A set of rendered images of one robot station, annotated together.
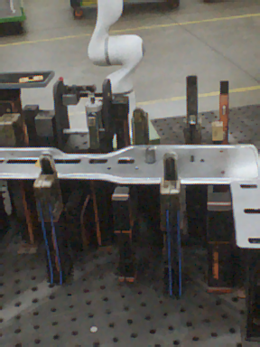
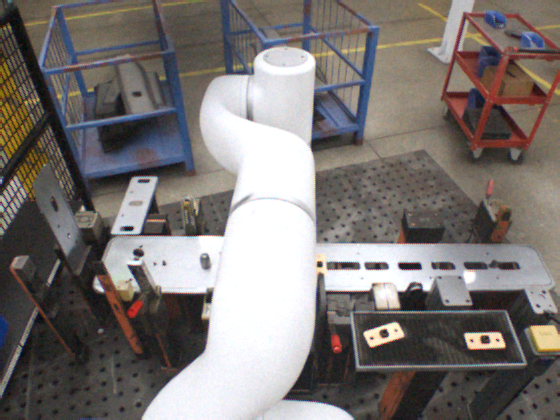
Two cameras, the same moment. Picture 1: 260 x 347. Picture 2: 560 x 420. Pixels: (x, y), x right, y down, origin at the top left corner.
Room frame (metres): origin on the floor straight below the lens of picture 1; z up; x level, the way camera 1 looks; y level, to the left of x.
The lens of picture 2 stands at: (2.20, 0.01, 2.02)
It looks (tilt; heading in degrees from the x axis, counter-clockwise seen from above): 44 degrees down; 171
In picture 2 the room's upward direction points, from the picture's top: straight up
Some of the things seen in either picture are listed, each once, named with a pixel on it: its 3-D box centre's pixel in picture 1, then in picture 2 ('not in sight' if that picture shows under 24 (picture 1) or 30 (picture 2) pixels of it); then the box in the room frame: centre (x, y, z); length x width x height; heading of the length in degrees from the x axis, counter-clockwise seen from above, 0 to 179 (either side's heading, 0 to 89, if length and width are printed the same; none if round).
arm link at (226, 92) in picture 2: not in sight; (252, 145); (1.75, 0.05, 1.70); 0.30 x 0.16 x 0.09; 168
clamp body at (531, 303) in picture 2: not in sight; (515, 333); (1.68, 0.81, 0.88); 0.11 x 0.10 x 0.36; 171
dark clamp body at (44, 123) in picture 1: (53, 162); (332, 344); (1.61, 0.25, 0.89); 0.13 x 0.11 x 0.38; 171
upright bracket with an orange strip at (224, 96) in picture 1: (223, 151); (122, 317); (1.47, -0.33, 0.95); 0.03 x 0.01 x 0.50; 81
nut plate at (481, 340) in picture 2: not in sight; (485, 339); (1.81, 0.53, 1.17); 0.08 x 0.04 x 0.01; 81
